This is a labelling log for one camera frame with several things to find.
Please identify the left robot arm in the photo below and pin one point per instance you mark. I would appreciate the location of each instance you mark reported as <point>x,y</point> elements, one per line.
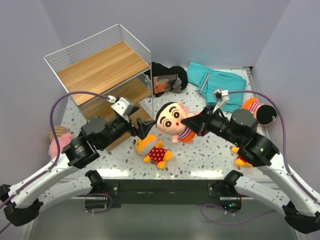
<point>23,201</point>

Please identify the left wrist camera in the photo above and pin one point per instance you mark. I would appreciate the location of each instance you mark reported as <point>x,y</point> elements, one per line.
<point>122,106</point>

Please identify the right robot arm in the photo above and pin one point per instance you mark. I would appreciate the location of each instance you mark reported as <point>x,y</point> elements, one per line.
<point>295,200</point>

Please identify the teal folded cloth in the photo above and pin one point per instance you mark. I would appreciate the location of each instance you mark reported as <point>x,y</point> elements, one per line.
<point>208,80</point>

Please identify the pink frog plush left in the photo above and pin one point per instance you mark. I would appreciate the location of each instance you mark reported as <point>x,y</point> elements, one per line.
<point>64,138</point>

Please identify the yellow frog plush right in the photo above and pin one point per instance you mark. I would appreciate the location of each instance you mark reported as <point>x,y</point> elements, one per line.
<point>240,162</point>

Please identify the white wire wooden shelf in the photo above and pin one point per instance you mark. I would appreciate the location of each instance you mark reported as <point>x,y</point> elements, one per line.
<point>110,62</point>

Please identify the large black-haired boy plush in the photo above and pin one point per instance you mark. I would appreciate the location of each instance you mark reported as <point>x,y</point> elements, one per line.
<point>169,121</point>

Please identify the black printed garment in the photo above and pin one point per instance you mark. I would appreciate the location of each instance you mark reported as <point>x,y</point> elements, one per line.
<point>168,79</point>

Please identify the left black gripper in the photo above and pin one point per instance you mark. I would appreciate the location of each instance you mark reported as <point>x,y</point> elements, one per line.
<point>143,127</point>

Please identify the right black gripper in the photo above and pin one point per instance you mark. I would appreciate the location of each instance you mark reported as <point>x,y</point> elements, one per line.
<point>196,122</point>

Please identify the yellow frog plush centre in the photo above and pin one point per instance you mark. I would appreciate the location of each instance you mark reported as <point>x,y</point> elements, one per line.
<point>152,150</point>

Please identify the aluminium frame rail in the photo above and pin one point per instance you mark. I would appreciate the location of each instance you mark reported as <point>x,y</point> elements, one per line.
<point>250,78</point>

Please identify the yellow frog plush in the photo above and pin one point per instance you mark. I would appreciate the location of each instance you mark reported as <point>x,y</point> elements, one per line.
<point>152,150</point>
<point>240,162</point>

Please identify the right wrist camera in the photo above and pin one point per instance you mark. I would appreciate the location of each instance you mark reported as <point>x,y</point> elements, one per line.
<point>222,97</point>

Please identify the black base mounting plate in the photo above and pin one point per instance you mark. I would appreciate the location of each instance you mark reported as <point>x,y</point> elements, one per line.
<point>170,192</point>

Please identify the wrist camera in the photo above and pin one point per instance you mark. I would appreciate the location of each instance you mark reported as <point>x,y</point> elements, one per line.
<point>222,97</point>
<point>122,106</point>

